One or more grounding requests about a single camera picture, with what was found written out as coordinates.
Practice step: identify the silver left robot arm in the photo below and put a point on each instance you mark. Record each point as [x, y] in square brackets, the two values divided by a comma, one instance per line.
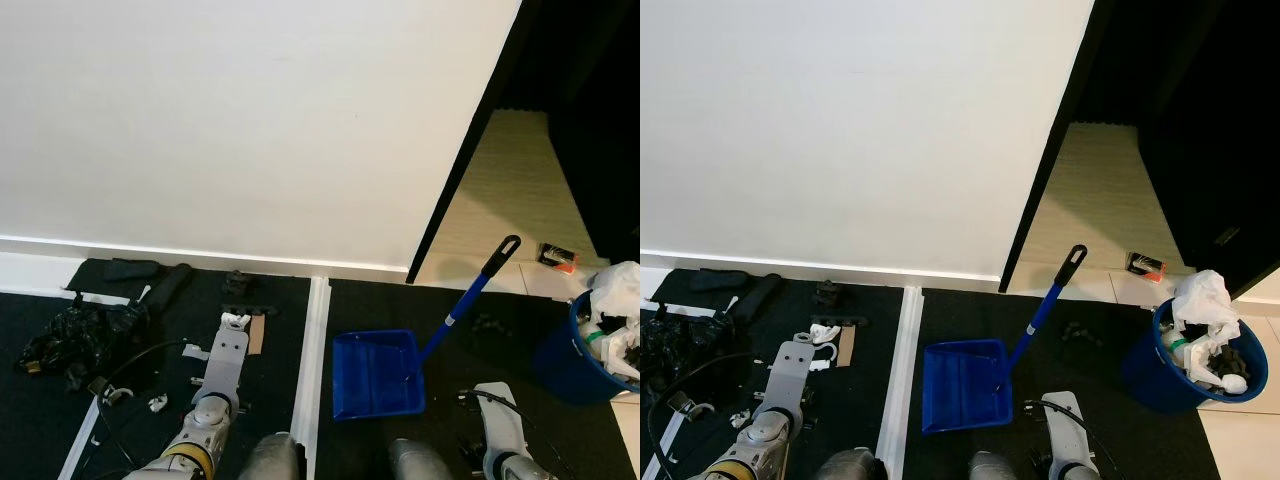
[750, 450]
[195, 440]

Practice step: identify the thin white floor strip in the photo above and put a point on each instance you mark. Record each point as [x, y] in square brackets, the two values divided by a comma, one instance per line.
[80, 450]
[668, 440]

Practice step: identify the wide white floor strip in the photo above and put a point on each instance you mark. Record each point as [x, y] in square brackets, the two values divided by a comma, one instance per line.
[900, 380]
[312, 370]

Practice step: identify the small red black box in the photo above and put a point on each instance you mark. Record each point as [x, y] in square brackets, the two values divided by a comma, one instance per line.
[558, 258]
[1146, 265]

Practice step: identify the black flat pad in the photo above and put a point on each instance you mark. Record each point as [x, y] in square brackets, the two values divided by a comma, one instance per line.
[130, 268]
[715, 279]

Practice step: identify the black door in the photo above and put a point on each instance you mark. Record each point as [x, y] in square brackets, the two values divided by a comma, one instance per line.
[1220, 130]
[600, 150]

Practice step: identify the black crumpled plastic bag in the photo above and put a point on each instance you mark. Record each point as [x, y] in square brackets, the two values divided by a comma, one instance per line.
[70, 340]
[665, 345]

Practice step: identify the black oblong brush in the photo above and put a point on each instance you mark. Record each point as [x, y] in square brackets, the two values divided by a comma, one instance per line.
[170, 283]
[755, 295]

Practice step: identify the blue round waste bin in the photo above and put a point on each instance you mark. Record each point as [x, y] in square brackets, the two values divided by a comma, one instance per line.
[565, 365]
[1150, 370]

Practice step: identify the tiny white scrap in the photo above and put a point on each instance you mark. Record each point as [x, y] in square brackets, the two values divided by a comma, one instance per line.
[158, 403]
[740, 420]

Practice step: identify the brown cardboard piece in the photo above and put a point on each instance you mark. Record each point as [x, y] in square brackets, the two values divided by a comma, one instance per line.
[257, 337]
[848, 345]

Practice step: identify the white baseboard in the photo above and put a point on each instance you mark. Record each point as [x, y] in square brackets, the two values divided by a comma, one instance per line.
[250, 262]
[880, 268]

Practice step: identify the silver left robot leg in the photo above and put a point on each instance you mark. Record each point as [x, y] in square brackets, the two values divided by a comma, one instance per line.
[850, 465]
[272, 460]

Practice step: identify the silver robot leg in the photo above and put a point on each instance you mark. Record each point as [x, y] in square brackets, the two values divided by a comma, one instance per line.
[418, 462]
[990, 467]
[850, 465]
[272, 460]

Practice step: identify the silver right robot leg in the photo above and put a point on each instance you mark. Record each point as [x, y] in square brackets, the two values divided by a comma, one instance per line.
[418, 462]
[990, 467]

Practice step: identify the black door frame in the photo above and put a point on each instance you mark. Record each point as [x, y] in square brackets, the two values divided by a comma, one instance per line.
[470, 150]
[1055, 150]

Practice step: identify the small black bracket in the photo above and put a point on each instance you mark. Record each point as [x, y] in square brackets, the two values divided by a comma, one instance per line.
[830, 298]
[238, 288]

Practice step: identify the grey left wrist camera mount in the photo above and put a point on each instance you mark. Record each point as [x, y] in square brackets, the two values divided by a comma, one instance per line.
[795, 375]
[228, 360]

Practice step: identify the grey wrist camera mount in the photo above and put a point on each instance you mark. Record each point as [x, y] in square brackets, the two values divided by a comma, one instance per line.
[228, 360]
[1065, 425]
[795, 375]
[500, 415]

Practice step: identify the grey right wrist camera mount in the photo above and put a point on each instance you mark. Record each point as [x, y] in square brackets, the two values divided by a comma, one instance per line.
[500, 415]
[1065, 425]

